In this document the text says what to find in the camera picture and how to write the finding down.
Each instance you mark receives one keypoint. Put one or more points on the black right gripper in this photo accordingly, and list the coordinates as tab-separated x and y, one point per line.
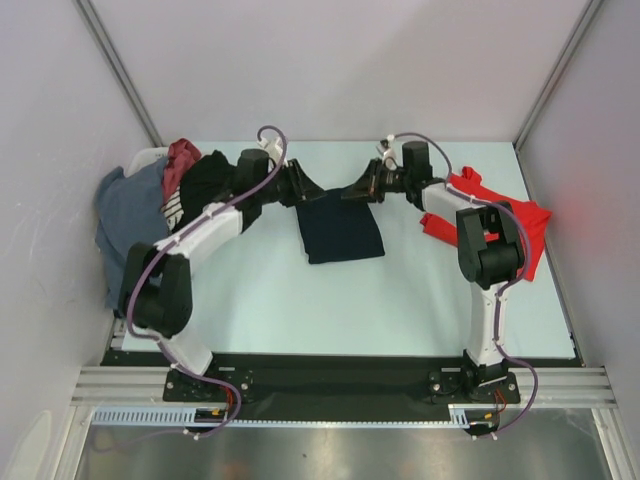
369	186

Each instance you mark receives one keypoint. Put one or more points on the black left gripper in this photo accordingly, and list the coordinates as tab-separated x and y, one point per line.
300	186

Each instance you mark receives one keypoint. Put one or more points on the navy tank top red trim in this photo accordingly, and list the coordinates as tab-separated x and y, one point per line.
335	230

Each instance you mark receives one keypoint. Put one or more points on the grey-blue tank top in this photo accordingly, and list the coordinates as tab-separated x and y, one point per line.
129	211

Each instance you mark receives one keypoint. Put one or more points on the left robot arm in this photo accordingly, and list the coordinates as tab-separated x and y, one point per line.
157	290

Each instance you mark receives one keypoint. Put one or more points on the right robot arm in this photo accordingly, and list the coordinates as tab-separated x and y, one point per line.
493	247

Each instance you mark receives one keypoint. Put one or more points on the maroon tank top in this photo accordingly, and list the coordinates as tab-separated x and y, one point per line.
182	156

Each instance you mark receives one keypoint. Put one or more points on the striped white black tank top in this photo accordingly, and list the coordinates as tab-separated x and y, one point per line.
173	210

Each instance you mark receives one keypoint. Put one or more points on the white plastic laundry bin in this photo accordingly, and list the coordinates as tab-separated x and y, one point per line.
145	157

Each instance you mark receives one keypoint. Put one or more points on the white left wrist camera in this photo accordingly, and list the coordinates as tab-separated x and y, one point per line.
274	147

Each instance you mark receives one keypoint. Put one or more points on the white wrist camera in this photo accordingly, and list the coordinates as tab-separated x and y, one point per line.
386	150
274	147

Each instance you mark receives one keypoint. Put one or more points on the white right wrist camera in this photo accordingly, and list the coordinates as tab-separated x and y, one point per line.
386	150

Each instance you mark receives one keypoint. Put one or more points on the left aluminium corner post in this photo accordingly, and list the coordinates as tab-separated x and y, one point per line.
100	35

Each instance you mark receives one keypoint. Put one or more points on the aluminium corner post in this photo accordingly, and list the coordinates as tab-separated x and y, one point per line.
559	69
100	35

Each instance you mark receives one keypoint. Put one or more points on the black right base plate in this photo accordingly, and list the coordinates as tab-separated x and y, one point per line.
449	386

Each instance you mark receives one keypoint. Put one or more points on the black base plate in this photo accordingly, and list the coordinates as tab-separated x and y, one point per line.
449	386
180	387

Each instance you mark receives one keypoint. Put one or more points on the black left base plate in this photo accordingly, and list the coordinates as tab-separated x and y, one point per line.
180	387

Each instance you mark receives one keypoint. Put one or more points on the grey slotted cable duct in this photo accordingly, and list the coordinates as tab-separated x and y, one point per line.
447	416

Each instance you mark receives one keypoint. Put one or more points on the right aluminium corner post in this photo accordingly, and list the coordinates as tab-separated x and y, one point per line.
559	69

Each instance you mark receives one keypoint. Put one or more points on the aluminium frame rail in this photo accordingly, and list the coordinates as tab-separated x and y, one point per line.
546	388

